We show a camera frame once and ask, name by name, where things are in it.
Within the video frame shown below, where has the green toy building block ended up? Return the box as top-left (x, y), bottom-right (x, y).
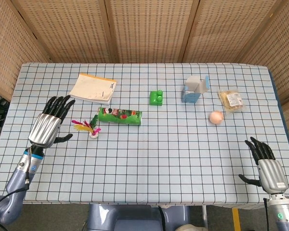
top-left (149, 89), bottom-right (165, 106)

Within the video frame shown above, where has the peach-coloured round ball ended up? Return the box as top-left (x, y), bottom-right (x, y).
top-left (209, 110), bottom-right (224, 125)

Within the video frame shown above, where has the woven bamboo folding screen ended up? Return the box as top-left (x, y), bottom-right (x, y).
top-left (0, 0), bottom-right (289, 146)

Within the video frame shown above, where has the packaged bread snack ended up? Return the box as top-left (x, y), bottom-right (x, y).
top-left (218, 88), bottom-right (246, 114)

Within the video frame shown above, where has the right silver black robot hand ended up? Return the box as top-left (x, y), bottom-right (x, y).
top-left (238, 136), bottom-right (289, 194)

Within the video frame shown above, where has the open blue carton box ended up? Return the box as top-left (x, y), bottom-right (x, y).
top-left (181, 75), bottom-right (210, 104)

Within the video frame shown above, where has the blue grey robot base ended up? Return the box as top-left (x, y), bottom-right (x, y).
top-left (86, 204), bottom-right (209, 231)

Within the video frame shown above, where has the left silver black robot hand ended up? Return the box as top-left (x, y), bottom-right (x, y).
top-left (28, 95), bottom-right (76, 149)

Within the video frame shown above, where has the green chips can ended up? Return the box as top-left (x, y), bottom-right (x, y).
top-left (97, 106), bottom-right (143, 127)

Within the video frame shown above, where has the colourful feather shuttlecock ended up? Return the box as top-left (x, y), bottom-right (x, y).
top-left (71, 114), bottom-right (102, 140)

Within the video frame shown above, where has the blue checkered tablecloth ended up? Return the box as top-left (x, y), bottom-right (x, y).
top-left (0, 63), bottom-right (289, 210)

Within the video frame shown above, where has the beige paper notepad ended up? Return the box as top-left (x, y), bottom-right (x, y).
top-left (69, 73), bottom-right (118, 106)

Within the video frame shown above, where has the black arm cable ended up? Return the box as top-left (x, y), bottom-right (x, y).
top-left (0, 147), bottom-right (32, 231)

